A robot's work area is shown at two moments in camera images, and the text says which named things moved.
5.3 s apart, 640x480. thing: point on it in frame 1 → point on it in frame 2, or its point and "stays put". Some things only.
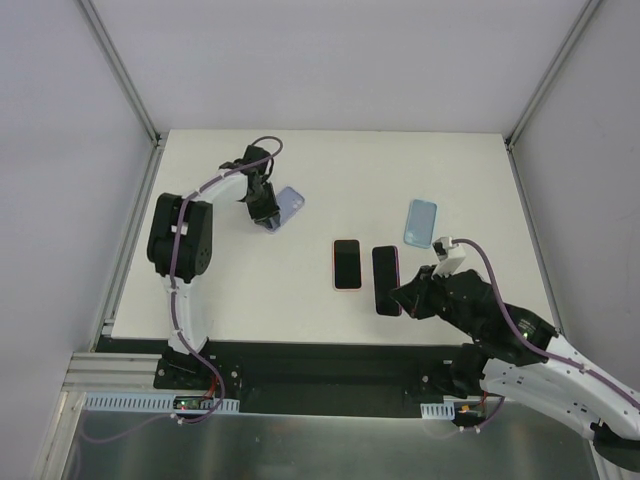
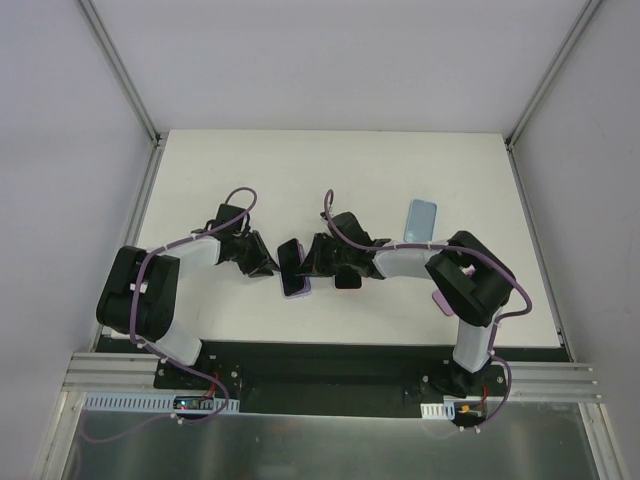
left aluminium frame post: x=119 y=69 stays put
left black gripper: x=263 y=206 → x=251 y=253
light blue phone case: x=420 y=224 stays put
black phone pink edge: x=386 y=270 → x=289 y=257
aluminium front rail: x=111 y=371 stays put
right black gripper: x=422 y=295 → x=325 y=253
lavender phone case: x=289 y=202 → x=291 y=254
